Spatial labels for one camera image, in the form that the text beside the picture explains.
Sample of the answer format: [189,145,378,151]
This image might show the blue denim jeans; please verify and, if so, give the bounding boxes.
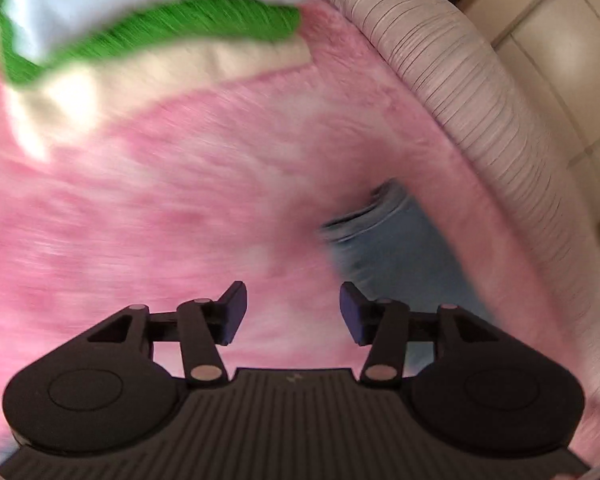
[319,180,498,378]

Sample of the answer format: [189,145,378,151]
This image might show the cream folded cloth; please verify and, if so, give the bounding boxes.
[4,35,313,161]

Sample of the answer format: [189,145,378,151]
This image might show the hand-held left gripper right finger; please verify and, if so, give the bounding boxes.
[340,281,503,390]

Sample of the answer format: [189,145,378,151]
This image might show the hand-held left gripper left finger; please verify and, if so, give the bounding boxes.
[87,281,248,388]

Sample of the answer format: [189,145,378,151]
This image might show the pink fluffy blanket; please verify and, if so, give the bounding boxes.
[0,2,600,471]

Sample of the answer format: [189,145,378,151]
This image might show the green folded cloth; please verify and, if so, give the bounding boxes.
[0,0,302,86]

